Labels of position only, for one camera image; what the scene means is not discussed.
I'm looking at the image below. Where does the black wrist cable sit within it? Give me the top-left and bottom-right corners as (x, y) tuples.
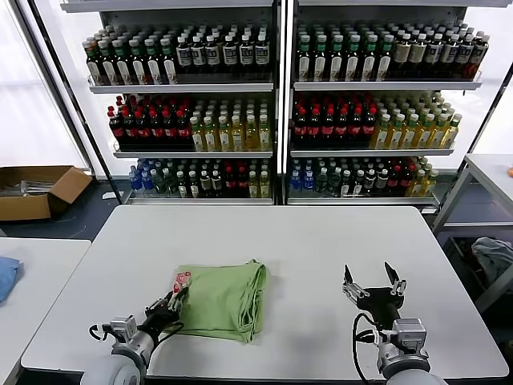
(352, 311), (384, 382)
(88, 323), (115, 342)

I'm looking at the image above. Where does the black storage crate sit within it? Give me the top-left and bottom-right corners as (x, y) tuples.
(443, 235), (513, 300)

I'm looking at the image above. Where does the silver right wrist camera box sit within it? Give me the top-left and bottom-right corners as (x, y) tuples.
(392, 318), (427, 355)

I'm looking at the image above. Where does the grey white crumpled cloth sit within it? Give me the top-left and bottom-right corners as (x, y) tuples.
(471, 237), (513, 290)

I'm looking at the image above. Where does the blue folded cloth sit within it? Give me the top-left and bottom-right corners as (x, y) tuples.
(0, 256), (22, 305)

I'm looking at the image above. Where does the dark bottle beige label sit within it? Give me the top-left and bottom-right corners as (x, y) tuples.
(410, 32), (429, 79)
(394, 32), (413, 79)

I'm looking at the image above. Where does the green polo shirt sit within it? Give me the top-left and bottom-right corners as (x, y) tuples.
(170, 258), (269, 344)

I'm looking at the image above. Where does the grey metal shelf board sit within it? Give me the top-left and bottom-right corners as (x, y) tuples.
(289, 140), (456, 158)
(287, 192), (438, 207)
(112, 140), (275, 159)
(293, 71), (484, 92)
(123, 188), (275, 206)
(87, 74), (276, 95)

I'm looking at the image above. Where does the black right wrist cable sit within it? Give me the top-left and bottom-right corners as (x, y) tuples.
(352, 311), (384, 382)

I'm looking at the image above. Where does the grey metal frame table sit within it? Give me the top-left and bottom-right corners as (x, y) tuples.
(431, 153), (513, 314)

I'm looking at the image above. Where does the grey metal shelf unit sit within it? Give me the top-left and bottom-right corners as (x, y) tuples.
(285, 0), (513, 212)
(59, 0), (282, 206)

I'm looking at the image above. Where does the dark bottle green cap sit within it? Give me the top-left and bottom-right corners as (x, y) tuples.
(84, 39), (103, 86)
(144, 37), (164, 85)
(128, 38), (148, 85)
(99, 38), (118, 86)
(160, 36), (178, 84)
(378, 34), (396, 80)
(329, 34), (347, 81)
(297, 34), (314, 81)
(362, 33), (380, 81)
(313, 34), (330, 81)
(113, 38), (133, 86)
(345, 33), (364, 81)

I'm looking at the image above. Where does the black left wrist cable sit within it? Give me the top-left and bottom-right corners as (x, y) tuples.
(88, 323), (115, 342)

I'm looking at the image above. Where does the brown cardboard box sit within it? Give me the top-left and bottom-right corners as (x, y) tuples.
(0, 164), (94, 222)

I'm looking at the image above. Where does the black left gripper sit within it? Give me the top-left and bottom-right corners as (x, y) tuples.
(143, 284), (190, 334)

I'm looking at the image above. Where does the cola bottle red cap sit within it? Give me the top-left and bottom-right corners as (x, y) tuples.
(122, 110), (139, 148)
(349, 107), (364, 148)
(362, 107), (378, 148)
(107, 106), (125, 148)
(163, 111), (179, 148)
(293, 107), (309, 148)
(335, 107), (350, 148)
(135, 111), (151, 148)
(149, 111), (165, 148)
(307, 107), (323, 148)
(176, 110), (192, 148)
(321, 107), (337, 148)

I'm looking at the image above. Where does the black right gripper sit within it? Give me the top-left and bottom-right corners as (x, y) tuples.
(341, 261), (408, 327)

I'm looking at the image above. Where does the clear plastic tube bundle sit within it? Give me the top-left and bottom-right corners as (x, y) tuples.
(18, 179), (56, 197)

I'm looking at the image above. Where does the dark bottle blue-white label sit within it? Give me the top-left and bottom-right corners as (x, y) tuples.
(442, 32), (461, 79)
(456, 34), (476, 79)
(176, 34), (192, 74)
(204, 34), (221, 74)
(191, 34), (207, 74)
(254, 33), (270, 73)
(239, 34), (256, 73)
(426, 31), (445, 79)
(222, 34), (239, 74)

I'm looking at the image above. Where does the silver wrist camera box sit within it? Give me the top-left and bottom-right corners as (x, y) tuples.
(109, 315), (139, 342)
(392, 318), (427, 355)

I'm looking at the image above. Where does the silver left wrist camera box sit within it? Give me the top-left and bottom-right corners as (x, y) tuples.
(109, 315), (139, 342)

